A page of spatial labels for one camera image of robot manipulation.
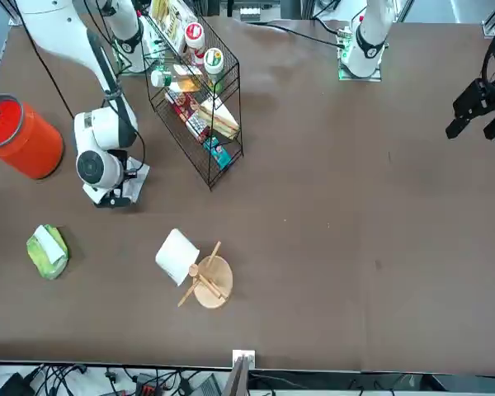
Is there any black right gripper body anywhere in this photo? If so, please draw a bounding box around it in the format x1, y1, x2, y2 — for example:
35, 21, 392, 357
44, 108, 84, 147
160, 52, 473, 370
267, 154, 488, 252
109, 148, 139, 182

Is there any white tissue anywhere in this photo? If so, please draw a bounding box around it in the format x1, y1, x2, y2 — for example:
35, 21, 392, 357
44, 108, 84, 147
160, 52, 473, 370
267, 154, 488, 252
121, 157, 152, 204
33, 225, 66, 264

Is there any orange round bin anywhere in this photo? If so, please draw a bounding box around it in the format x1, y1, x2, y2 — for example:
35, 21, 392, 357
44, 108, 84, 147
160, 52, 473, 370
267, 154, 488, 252
0, 93, 65, 182

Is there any green tissue pack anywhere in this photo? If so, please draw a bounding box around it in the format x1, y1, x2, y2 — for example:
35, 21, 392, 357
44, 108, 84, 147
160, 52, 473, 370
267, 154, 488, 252
26, 224, 71, 281

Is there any white red snack box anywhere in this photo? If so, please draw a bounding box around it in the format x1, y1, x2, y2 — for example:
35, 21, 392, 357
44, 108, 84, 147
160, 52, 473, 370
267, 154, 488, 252
184, 111, 212, 141

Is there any red biscuit box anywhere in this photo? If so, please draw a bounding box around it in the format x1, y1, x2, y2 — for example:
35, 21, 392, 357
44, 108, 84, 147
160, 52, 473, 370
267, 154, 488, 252
163, 90, 202, 124

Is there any teal snack box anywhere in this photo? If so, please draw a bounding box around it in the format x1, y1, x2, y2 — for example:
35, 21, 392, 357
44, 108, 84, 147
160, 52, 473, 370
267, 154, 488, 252
200, 135, 233, 170

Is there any orange drink bottle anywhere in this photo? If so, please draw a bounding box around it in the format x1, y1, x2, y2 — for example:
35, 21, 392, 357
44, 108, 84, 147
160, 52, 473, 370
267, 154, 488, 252
149, 68, 203, 94

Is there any white mug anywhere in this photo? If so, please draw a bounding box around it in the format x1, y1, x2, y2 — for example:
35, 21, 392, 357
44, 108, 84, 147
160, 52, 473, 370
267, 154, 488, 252
154, 228, 201, 287

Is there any wrapped sandwich packet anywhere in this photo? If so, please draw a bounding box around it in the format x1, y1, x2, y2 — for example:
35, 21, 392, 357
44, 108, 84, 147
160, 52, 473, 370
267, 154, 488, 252
198, 97, 241, 140

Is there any white jar green lid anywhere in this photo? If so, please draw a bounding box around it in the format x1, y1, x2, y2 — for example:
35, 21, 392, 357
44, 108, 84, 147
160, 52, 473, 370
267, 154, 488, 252
202, 47, 226, 94

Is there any white jar red lid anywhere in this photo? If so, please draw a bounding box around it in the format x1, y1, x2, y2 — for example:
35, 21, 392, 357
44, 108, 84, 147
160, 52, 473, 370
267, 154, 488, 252
183, 21, 206, 66

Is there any wooden mug tree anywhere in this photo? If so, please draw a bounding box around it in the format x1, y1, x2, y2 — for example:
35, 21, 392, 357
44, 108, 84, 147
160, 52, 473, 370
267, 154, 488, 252
177, 241, 234, 310

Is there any large yellow snack packet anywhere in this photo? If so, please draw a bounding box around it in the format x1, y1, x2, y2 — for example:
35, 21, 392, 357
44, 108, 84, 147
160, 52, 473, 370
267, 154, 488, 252
149, 0, 200, 53

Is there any white power strip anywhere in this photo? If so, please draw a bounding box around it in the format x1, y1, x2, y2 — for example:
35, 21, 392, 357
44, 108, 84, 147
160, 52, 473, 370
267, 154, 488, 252
238, 4, 262, 22

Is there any red black power device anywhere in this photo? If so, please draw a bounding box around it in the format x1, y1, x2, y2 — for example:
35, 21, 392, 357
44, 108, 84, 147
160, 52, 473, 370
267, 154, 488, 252
134, 372, 167, 396

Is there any grey power adapter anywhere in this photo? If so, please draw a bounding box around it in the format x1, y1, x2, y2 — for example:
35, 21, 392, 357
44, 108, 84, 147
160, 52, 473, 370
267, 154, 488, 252
191, 373, 223, 396

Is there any black wire shelf rack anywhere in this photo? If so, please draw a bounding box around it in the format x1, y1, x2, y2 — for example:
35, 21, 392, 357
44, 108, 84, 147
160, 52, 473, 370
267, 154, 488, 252
141, 12, 245, 191

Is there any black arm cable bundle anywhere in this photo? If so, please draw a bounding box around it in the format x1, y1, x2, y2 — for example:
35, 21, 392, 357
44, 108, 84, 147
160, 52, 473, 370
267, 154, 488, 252
7, 0, 148, 174

